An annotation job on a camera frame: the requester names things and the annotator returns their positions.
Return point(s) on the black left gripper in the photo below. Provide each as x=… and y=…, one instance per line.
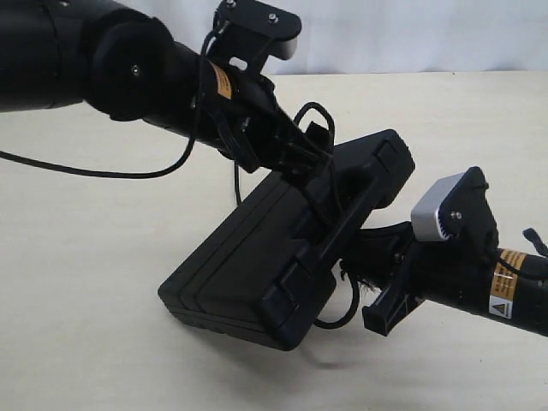
x=238, y=115

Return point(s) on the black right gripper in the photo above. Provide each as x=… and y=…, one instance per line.
x=408, y=272

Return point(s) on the black plastic carrying case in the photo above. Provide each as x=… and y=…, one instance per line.
x=264, y=274

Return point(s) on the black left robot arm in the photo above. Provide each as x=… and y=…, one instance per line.
x=127, y=65

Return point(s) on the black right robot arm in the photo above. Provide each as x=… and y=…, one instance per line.
x=501, y=285

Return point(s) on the white backdrop curtain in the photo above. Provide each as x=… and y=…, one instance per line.
x=381, y=37

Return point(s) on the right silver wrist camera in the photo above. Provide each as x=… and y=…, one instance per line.
x=455, y=208

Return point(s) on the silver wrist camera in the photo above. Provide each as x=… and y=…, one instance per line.
x=253, y=31
x=455, y=208

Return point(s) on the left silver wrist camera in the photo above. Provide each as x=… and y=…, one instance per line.
x=253, y=31

